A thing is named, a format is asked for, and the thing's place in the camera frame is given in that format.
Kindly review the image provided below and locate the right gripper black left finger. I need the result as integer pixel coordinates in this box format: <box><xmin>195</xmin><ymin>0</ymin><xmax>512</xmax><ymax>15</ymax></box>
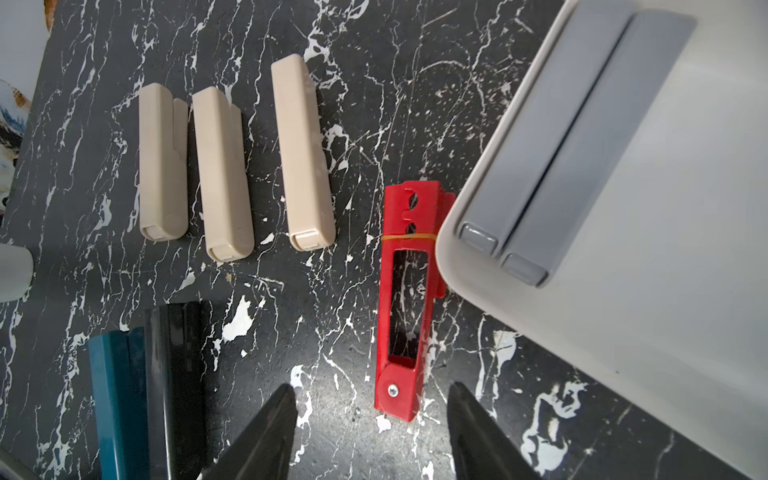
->
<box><xmin>202</xmin><ymin>383</ymin><xmax>298</xmax><ymax>479</ymax></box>

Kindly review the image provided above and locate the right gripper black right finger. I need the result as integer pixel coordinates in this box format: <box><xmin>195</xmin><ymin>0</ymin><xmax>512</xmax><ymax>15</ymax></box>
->
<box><xmin>447</xmin><ymin>382</ymin><xmax>540</xmax><ymax>479</ymax></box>

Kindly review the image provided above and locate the grey plier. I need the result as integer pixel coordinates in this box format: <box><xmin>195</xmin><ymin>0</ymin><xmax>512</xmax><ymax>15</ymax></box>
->
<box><xmin>500</xmin><ymin>9</ymin><xmax>697</xmax><ymax>288</ymax></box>
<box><xmin>458</xmin><ymin>1</ymin><xmax>637</xmax><ymax>258</ymax></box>

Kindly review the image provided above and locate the white storage tray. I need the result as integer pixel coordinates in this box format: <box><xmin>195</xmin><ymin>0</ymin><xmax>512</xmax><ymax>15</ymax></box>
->
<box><xmin>436</xmin><ymin>1</ymin><xmax>767</xmax><ymax>479</ymax></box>

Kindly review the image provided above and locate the black plier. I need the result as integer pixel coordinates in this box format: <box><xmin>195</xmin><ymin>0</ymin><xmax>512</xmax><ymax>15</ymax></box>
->
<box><xmin>145</xmin><ymin>302</ymin><xmax>207</xmax><ymax>479</ymax></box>

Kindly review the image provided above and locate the teal plier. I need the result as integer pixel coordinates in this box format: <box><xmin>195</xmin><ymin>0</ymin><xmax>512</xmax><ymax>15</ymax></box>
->
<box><xmin>88</xmin><ymin>327</ymin><xmax>149</xmax><ymax>479</ymax></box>

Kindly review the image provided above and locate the beige plier left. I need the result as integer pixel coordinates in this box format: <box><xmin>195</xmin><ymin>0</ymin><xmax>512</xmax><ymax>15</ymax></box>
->
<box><xmin>138</xmin><ymin>83</ymin><xmax>189</xmax><ymax>242</ymax></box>

